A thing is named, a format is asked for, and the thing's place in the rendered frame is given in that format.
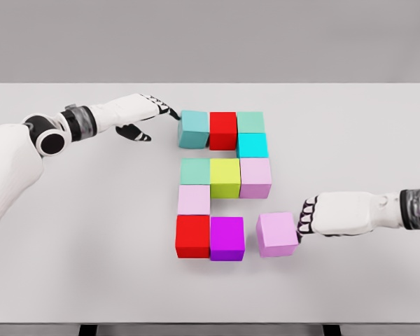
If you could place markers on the pink block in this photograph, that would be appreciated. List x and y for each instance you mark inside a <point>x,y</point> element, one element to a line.
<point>276,234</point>
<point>193,199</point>
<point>255,176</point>

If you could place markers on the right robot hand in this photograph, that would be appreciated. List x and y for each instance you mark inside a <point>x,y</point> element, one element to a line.
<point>336,213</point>

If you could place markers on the mint green block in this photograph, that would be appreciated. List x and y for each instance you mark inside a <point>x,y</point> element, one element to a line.
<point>195,171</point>
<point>250,122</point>

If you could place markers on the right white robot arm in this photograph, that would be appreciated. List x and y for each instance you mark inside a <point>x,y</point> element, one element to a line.
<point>402,208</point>

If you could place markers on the yellow-green block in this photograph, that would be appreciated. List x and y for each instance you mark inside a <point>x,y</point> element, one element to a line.
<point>225,176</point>

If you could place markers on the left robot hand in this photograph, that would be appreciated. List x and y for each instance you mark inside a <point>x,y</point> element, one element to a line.
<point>134,108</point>

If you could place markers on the red block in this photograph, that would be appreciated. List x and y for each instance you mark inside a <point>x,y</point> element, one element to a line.
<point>192,236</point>
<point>223,130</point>

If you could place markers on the cyan block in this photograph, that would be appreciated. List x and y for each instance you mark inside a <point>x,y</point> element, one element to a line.
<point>252,145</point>

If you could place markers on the teal block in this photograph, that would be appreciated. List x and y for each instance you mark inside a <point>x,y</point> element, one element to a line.
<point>193,127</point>

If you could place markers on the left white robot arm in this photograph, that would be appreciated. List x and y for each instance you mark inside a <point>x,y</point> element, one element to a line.
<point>38,154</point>

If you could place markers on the purple block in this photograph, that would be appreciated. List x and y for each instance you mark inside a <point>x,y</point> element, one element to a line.
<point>227,238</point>

